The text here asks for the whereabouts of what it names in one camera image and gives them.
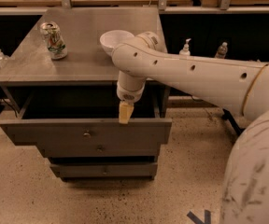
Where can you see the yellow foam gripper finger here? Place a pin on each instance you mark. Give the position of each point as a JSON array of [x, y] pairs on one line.
[[125, 112]]

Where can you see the grey top drawer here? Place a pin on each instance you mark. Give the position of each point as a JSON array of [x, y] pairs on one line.
[[81, 132]]

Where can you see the grey drawer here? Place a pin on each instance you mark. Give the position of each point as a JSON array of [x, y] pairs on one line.
[[81, 132], [73, 150], [105, 170]]

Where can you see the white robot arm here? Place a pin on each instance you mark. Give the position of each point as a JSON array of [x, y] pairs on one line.
[[238, 86]]

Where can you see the grey bottom drawer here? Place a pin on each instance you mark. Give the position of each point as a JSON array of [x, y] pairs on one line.
[[105, 170]]

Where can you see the grey drawer cabinet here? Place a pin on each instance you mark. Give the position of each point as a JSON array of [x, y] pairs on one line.
[[83, 84]]

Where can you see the grey middle drawer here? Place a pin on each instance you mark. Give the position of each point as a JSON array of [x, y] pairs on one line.
[[73, 150]]

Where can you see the white ceramic bowl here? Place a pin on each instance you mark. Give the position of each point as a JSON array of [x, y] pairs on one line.
[[111, 39]]

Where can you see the white lotion pump bottle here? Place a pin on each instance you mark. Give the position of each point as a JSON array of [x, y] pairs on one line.
[[186, 48]]

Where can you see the crushed soda can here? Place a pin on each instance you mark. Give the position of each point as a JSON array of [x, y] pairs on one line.
[[53, 39]]

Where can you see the black rolling stand base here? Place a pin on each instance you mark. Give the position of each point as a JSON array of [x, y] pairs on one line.
[[228, 116]]

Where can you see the clear plastic water bottle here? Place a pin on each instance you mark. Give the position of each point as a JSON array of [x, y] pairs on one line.
[[222, 50]]

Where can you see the clear pump bottle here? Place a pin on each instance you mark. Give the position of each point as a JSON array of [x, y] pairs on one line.
[[3, 59]]

